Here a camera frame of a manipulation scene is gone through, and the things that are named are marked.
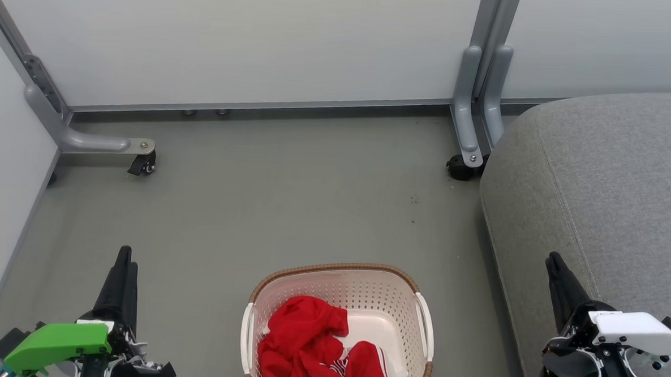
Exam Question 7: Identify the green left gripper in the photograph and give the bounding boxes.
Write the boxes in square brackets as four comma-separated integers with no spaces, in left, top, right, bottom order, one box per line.
[2,241,182,377]

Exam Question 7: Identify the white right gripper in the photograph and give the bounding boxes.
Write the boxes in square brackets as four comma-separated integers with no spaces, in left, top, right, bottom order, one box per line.
[540,251,671,377]

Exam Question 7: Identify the red jersey with black numbers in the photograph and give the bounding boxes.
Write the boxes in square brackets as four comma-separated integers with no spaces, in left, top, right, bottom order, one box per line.
[256,293,352,377]

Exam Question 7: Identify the red shorts with white stripes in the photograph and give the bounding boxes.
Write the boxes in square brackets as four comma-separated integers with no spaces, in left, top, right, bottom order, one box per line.
[304,339,411,377]

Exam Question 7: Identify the grey fabric sofa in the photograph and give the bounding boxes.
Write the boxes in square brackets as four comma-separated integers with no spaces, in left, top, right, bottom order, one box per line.
[472,84,671,377]

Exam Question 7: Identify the black caster wheel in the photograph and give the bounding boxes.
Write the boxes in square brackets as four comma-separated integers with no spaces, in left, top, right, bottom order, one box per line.
[127,149,158,177]
[446,153,490,183]

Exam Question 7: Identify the long grey partition foot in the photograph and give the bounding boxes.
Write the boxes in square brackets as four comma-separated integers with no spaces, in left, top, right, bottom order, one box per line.
[21,83,158,158]

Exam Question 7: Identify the white perforated laundry basket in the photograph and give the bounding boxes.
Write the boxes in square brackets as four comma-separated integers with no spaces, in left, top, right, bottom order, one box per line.
[239,258,438,377]

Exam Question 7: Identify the grey perforated bracket plate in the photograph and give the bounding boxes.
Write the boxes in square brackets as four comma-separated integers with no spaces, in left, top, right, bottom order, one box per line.
[20,54,71,116]

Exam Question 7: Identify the grey partition bottom rail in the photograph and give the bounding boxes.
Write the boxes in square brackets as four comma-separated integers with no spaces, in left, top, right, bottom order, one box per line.
[67,76,569,135]

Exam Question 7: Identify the upright grey partition post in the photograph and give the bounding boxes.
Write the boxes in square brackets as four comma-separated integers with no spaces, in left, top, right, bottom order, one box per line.
[467,0,523,102]

